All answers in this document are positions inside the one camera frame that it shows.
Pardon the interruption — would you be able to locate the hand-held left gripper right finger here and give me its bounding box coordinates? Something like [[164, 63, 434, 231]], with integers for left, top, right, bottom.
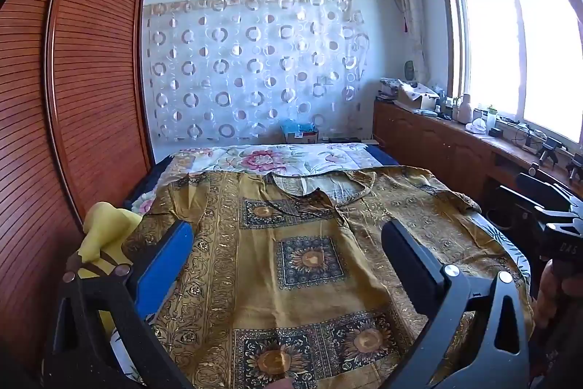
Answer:
[[381, 218, 533, 389]]

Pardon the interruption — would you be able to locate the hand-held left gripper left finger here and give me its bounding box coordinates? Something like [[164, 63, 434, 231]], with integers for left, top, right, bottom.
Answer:
[[43, 219, 196, 389]]

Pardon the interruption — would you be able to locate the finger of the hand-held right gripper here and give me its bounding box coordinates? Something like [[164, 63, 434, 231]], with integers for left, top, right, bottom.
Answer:
[[516, 172, 583, 207], [498, 185, 554, 230]]

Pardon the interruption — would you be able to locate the golden patterned shirt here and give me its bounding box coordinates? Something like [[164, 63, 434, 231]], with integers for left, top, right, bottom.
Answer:
[[121, 168, 536, 389]]

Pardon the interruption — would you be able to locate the person's right hand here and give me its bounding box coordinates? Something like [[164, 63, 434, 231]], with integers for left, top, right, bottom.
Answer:
[[532, 259, 568, 330]]

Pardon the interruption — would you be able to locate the yellow plush toy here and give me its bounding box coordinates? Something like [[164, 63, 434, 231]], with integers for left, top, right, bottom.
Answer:
[[66, 202, 143, 339]]

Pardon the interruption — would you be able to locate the long wooden cabinet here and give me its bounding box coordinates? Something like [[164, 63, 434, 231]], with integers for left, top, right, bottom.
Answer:
[[373, 97, 583, 228]]

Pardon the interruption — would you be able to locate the pale pink bottle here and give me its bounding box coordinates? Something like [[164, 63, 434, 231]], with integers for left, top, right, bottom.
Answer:
[[458, 94, 474, 124]]

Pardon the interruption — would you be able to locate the window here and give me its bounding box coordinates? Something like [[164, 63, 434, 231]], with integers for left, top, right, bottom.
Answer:
[[437, 0, 583, 157]]

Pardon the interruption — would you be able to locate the open cardboard box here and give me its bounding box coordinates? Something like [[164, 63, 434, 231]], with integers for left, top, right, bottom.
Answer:
[[394, 81, 440, 113]]

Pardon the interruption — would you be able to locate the small cardboard box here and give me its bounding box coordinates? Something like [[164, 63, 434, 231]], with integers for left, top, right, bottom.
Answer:
[[286, 130, 320, 144]]

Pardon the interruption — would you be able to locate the stack of printed packages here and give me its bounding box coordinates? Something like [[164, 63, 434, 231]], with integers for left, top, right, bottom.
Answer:
[[379, 77, 402, 99]]

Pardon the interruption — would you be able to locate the blue plastic bag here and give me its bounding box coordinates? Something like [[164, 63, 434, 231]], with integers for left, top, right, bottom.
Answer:
[[280, 118, 320, 137]]

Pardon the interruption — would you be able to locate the wooden louvered wardrobe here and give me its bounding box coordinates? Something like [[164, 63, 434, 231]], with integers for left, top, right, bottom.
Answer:
[[0, 0, 154, 389]]

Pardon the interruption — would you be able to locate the floral window curtain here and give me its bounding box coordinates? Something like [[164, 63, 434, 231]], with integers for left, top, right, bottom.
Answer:
[[394, 0, 431, 85]]

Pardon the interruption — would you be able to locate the sheer circle-pattern curtain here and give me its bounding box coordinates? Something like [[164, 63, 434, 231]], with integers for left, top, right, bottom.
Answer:
[[143, 0, 371, 144]]

